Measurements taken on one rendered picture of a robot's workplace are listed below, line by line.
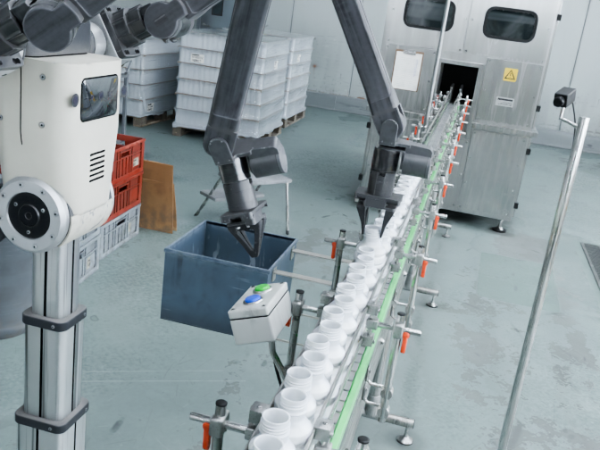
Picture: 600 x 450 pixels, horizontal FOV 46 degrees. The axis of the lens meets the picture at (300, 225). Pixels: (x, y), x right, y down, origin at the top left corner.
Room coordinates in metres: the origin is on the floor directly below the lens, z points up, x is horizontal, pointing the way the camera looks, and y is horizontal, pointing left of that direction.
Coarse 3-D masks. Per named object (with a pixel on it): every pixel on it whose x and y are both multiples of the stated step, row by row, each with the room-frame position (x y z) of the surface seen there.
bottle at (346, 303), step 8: (336, 296) 1.18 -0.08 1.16; (344, 296) 1.20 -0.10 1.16; (336, 304) 1.17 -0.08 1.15; (344, 304) 1.16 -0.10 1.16; (352, 304) 1.17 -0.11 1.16; (344, 312) 1.16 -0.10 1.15; (352, 312) 1.17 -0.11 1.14; (344, 320) 1.16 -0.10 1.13; (352, 320) 1.17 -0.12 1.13; (344, 328) 1.15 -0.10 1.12; (352, 328) 1.16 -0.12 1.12; (352, 336) 1.16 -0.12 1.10; (352, 352) 1.17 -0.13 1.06; (344, 368) 1.16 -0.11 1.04; (344, 376) 1.16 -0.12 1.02
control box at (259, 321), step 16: (272, 288) 1.29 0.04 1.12; (240, 304) 1.23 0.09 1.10; (256, 304) 1.21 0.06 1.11; (272, 304) 1.22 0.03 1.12; (288, 304) 1.30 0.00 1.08; (240, 320) 1.20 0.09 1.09; (256, 320) 1.19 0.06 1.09; (272, 320) 1.20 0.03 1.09; (240, 336) 1.20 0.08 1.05; (256, 336) 1.19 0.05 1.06; (272, 336) 1.19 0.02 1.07; (272, 352) 1.25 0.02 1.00
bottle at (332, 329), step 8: (328, 320) 1.08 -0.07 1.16; (320, 328) 1.06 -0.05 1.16; (328, 328) 1.08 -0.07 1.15; (336, 328) 1.08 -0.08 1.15; (328, 336) 1.05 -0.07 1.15; (336, 336) 1.05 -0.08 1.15; (336, 344) 1.05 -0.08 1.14; (336, 352) 1.05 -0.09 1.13; (344, 352) 1.06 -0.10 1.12; (336, 360) 1.04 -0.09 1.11; (336, 368) 1.04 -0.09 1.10; (336, 392) 1.05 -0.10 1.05; (328, 408) 1.04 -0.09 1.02; (328, 416) 1.04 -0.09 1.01
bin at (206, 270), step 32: (224, 224) 2.16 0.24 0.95; (192, 256) 1.86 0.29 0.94; (224, 256) 2.16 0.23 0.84; (288, 256) 2.03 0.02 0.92; (320, 256) 2.03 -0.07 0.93; (192, 288) 1.86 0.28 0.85; (224, 288) 1.84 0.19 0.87; (288, 288) 2.09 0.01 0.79; (192, 320) 1.86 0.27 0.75; (224, 320) 1.84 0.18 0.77
